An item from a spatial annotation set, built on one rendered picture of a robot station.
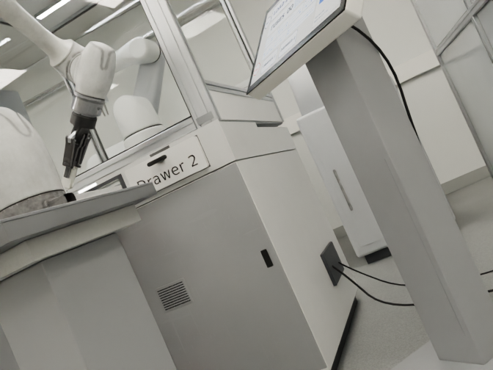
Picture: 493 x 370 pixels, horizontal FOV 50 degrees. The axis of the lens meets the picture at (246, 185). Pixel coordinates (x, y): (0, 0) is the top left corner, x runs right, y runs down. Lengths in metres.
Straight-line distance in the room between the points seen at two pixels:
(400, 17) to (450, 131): 1.08
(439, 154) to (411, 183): 3.51
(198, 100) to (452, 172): 3.50
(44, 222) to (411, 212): 0.90
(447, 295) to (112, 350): 0.85
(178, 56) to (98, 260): 0.88
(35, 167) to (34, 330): 0.32
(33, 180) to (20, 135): 0.10
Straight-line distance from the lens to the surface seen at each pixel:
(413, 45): 5.00
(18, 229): 0.94
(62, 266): 1.06
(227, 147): 1.71
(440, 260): 1.46
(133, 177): 1.84
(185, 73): 1.77
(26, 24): 1.64
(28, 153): 1.15
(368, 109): 1.41
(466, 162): 4.98
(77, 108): 1.63
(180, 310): 1.88
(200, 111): 1.74
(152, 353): 1.15
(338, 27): 1.29
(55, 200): 1.10
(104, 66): 1.61
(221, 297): 1.81
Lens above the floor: 0.67
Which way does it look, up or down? 1 degrees up
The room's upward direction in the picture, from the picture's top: 24 degrees counter-clockwise
